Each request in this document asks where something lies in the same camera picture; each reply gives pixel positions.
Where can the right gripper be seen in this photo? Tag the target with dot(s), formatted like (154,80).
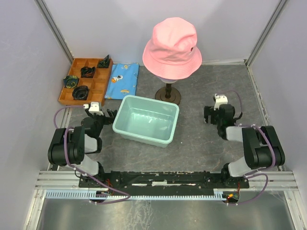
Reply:
(209,111)

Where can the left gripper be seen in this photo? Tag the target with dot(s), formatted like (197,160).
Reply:
(108,120)

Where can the wooden compartment tray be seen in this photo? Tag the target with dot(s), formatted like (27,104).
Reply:
(96,85)

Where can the blue printed cloth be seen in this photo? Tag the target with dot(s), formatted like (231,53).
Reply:
(123,81)

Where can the cream mannequin head stand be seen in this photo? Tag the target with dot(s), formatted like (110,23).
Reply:
(168,93)

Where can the teal plastic basket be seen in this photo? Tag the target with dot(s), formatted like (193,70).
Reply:
(146,120)

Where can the purple bucket hat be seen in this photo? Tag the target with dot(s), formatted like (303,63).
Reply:
(168,80)

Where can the pink bucket hat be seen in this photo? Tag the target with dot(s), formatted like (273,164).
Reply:
(172,51)

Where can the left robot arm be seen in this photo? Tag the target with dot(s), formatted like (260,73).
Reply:
(71,147)

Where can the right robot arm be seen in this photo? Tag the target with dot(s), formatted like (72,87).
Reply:
(261,146)

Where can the dark brown rolled tie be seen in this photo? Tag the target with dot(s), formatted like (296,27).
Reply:
(80,93)

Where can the yellow blue rolled tie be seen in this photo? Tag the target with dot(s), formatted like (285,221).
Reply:
(70,81)

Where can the green patterned rolled tie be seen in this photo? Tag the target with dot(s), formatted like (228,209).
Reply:
(104,63)

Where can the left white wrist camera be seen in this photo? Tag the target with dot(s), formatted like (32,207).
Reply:
(93,108)

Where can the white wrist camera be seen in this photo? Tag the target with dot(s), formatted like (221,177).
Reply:
(93,108)
(219,99)

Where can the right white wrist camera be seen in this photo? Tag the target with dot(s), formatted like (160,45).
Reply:
(219,99)

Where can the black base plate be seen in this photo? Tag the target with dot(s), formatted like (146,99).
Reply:
(170,183)

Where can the light blue cable duct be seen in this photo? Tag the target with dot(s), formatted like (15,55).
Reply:
(93,195)

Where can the aluminium front rail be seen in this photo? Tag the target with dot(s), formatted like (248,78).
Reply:
(66,180)

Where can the right aluminium corner post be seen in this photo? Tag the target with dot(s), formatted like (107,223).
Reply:
(266,31)

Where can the aluminium corner post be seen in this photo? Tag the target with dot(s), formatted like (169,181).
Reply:
(54,28)
(266,31)

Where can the left aluminium corner post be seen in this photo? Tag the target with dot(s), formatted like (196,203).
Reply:
(54,28)

